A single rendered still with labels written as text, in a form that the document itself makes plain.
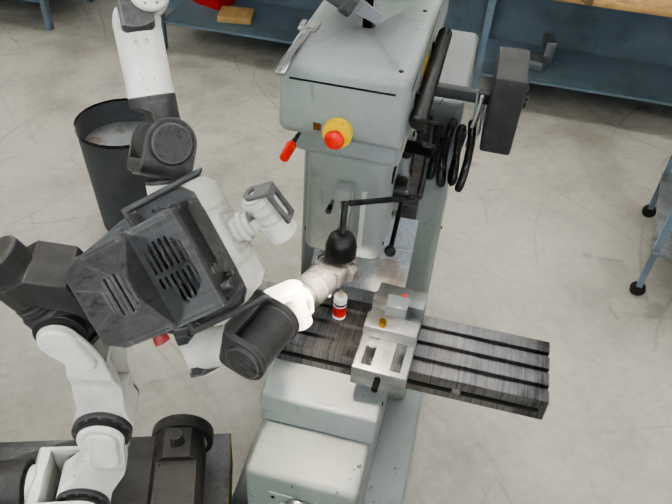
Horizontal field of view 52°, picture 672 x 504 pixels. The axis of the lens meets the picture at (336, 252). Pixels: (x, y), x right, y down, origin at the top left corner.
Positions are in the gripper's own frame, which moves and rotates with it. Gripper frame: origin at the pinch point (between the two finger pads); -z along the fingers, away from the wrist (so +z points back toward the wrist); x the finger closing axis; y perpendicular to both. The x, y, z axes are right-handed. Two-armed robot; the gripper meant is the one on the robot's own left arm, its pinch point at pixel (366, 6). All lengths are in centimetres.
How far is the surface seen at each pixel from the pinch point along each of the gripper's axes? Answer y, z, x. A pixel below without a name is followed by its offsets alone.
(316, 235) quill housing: -52, -21, 7
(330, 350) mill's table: -84, -47, 10
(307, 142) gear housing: -29.0, -4.2, 10.1
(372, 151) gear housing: -21.2, -16.1, 13.5
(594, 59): -45, -259, -361
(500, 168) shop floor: -110, -193, -236
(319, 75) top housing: -9.6, 4.8, 20.4
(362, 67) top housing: -3.9, -1.1, 20.1
